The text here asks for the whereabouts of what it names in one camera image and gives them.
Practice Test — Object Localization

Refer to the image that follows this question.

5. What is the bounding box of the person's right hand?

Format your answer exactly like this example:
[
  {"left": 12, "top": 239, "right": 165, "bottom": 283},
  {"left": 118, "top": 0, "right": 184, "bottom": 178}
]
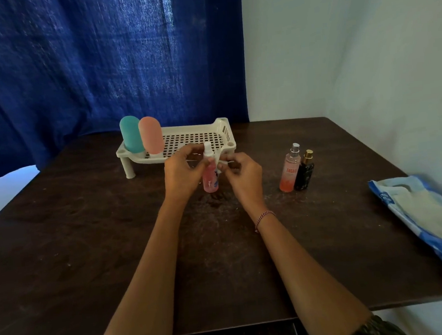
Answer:
[{"left": 216, "top": 151, "right": 267, "bottom": 212}]

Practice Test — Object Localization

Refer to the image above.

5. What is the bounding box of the person's left hand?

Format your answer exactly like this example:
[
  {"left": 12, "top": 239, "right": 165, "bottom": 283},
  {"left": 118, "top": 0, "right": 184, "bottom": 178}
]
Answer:
[{"left": 161, "top": 142, "right": 211, "bottom": 205}]

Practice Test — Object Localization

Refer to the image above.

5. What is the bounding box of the small pink spray bottle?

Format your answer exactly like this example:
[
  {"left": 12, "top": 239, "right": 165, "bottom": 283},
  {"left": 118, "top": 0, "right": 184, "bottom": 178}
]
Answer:
[{"left": 199, "top": 141, "right": 221, "bottom": 193}]

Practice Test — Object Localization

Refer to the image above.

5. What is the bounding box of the person's left forearm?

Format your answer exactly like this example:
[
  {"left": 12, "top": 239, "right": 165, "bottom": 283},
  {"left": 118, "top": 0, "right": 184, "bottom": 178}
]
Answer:
[{"left": 91, "top": 196, "right": 206, "bottom": 335}]

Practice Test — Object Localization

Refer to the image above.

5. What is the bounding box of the person's right forearm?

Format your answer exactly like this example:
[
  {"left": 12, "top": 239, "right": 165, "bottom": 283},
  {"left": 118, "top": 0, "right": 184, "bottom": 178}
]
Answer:
[{"left": 242, "top": 192, "right": 374, "bottom": 335}]

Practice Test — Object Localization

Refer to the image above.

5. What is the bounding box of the white perforated plastic rack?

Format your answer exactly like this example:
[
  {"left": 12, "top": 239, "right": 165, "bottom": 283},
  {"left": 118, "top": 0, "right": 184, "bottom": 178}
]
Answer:
[{"left": 113, "top": 116, "right": 239, "bottom": 180}]

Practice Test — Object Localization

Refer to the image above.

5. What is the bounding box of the pink rounded bottle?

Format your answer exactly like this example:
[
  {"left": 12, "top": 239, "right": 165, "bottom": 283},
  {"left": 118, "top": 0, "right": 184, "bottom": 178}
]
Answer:
[{"left": 138, "top": 116, "right": 165, "bottom": 156}]

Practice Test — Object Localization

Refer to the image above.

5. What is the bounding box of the pink silver-capped perfume bottle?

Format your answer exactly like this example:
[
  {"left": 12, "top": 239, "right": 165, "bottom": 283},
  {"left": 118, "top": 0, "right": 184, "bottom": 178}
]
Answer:
[{"left": 276, "top": 143, "right": 304, "bottom": 194}]

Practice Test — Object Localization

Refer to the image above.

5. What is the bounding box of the teal rounded bottle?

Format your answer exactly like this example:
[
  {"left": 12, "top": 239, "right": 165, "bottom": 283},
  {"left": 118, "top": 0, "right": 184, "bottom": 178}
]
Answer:
[{"left": 119, "top": 115, "right": 145, "bottom": 155}]

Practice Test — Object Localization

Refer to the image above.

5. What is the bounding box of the black gold-capped perfume bottle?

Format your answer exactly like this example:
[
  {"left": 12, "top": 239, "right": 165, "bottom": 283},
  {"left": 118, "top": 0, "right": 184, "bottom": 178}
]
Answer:
[{"left": 292, "top": 149, "right": 317, "bottom": 191}]

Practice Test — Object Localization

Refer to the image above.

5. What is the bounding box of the blue curtain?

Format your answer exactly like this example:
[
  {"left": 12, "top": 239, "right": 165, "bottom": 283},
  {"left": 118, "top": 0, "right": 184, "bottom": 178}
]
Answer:
[{"left": 0, "top": 0, "right": 255, "bottom": 183}]

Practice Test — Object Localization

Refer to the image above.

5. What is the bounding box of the blue and white plastic bag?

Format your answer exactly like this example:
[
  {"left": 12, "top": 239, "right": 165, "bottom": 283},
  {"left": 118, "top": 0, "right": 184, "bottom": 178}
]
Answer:
[{"left": 367, "top": 173, "right": 442, "bottom": 292}]

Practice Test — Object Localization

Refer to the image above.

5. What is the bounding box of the red thread bracelet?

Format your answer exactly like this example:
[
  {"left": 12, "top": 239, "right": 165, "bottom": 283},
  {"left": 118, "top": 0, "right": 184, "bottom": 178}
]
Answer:
[{"left": 253, "top": 209, "right": 278, "bottom": 234}]

